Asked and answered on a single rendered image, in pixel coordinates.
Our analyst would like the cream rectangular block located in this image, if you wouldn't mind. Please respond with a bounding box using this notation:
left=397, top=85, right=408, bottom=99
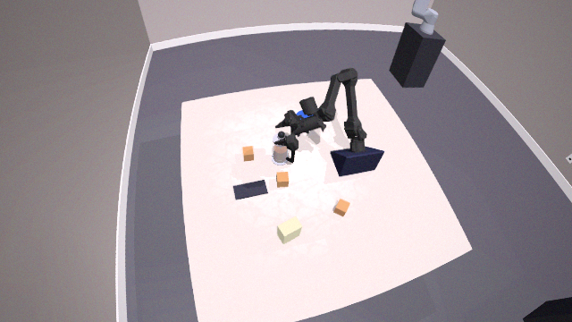
left=277, top=217, right=302, bottom=244

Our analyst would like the tan cube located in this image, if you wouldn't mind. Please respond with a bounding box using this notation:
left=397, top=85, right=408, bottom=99
left=243, top=146, right=254, bottom=162
left=333, top=199, right=350, bottom=216
left=276, top=172, right=289, bottom=188

